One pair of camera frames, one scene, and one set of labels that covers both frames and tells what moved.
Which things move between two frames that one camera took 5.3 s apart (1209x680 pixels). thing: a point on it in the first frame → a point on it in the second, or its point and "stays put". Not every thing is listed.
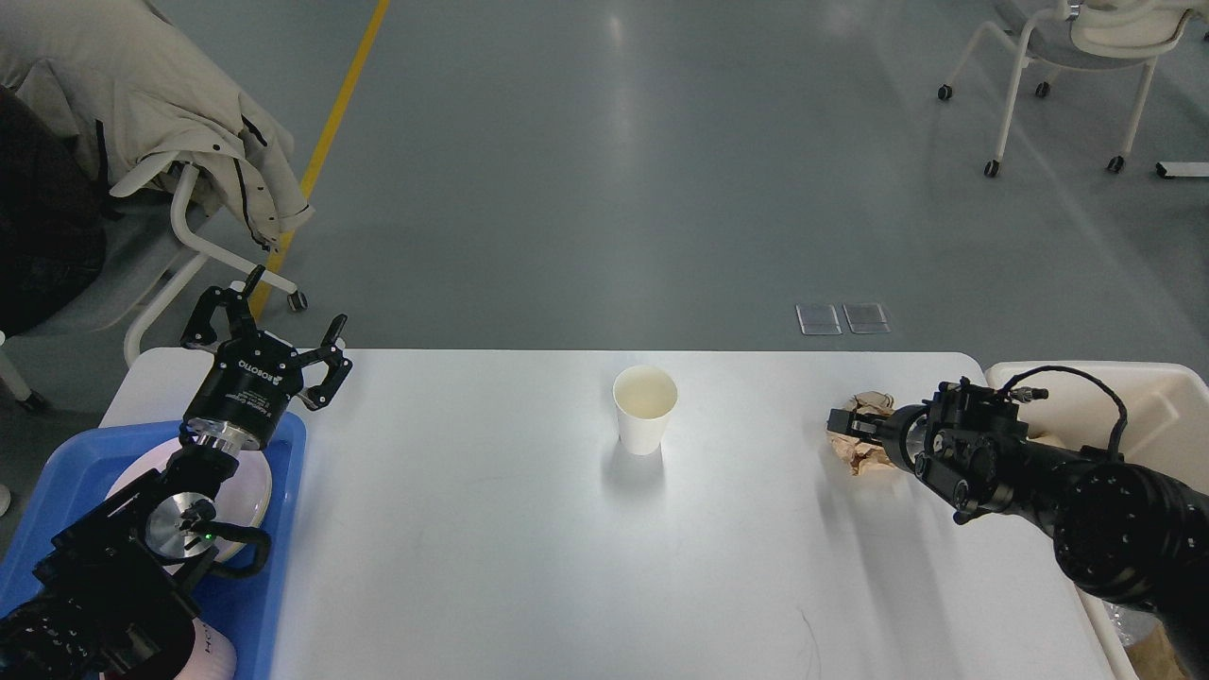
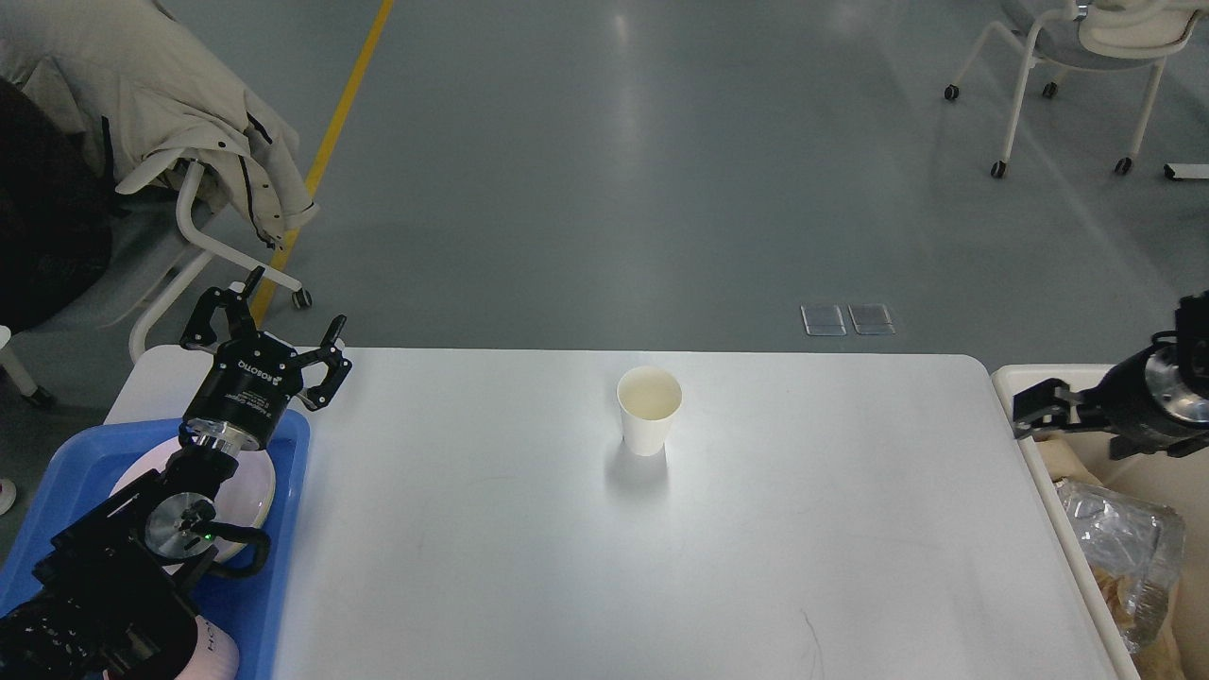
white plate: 244,501 stays put
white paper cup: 644,397 stays put
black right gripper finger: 848,419 → 1055,419
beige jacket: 127,83 stays put
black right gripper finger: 872,429 → 1052,398
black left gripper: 245,390 stays put
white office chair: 150,249 stays put
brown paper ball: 864,455 → 1139,607
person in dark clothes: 52,222 stays put
